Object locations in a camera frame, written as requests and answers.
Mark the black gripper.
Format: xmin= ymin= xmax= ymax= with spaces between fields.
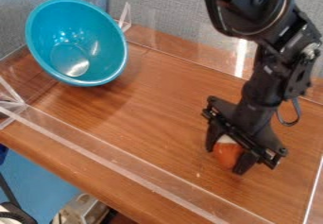
xmin=202 ymin=96 xmax=289 ymax=175

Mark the brown and white toy mushroom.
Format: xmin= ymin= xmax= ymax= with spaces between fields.
xmin=214 ymin=135 xmax=244 ymax=169

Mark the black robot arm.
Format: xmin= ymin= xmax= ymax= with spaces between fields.
xmin=203 ymin=0 xmax=322 ymax=175

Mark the blue plastic bowl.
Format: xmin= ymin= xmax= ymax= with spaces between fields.
xmin=26 ymin=0 xmax=129 ymax=87

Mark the grey box under table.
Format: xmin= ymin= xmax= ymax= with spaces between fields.
xmin=51 ymin=193 xmax=110 ymax=224

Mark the clear acrylic barrier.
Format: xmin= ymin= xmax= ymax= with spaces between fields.
xmin=0 ymin=1 xmax=323 ymax=224

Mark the black and white chair part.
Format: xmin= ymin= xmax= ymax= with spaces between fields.
xmin=0 ymin=173 xmax=38 ymax=224

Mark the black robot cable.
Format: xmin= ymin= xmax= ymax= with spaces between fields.
xmin=276 ymin=96 xmax=304 ymax=128

